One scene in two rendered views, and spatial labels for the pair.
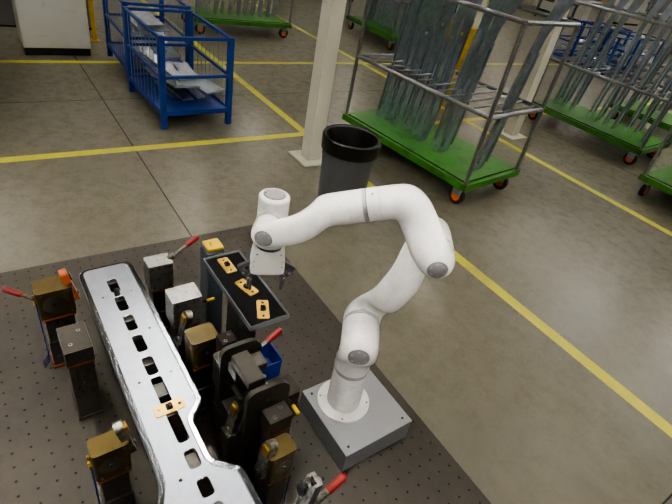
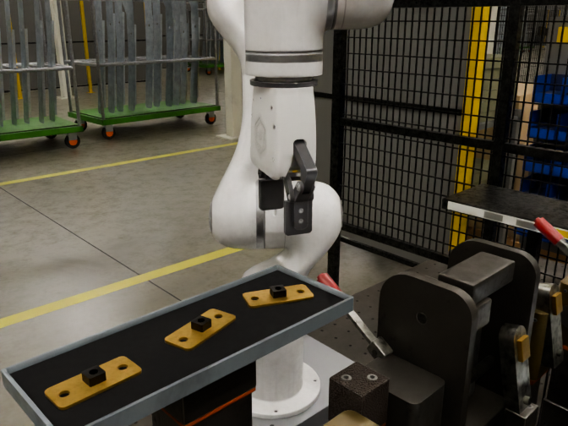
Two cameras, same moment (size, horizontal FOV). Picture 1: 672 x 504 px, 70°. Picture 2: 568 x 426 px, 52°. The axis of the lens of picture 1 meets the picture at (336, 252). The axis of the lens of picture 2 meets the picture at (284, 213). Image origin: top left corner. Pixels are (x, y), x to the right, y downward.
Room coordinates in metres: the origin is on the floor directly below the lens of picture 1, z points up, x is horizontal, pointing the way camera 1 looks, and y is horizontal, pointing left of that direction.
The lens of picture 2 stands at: (1.12, 0.84, 1.49)
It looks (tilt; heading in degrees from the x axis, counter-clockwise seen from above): 19 degrees down; 268
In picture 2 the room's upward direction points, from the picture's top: straight up
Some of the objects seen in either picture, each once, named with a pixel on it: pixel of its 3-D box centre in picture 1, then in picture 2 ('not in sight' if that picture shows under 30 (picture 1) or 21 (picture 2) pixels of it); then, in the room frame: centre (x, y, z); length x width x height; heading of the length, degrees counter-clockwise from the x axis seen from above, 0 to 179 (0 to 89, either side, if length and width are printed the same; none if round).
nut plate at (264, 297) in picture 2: (263, 308); (278, 292); (1.11, 0.19, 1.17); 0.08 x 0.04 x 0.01; 17
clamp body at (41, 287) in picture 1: (56, 324); not in sight; (1.11, 0.91, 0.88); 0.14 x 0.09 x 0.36; 132
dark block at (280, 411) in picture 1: (270, 455); not in sight; (0.78, 0.06, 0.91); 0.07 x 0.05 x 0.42; 132
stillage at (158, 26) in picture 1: (146, 32); not in sight; (6.52, 3.08, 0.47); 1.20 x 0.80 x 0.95; 39
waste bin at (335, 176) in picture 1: (344, 174); not in sight; (3.83, 0.07, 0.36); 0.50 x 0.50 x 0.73
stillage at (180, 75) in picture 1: (177, 66); not in sight; (5.42, 2.21, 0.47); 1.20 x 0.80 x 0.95; 42
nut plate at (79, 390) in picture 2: (227, 264); (94, 377); (1.29, 0.36, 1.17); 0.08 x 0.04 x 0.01; 43
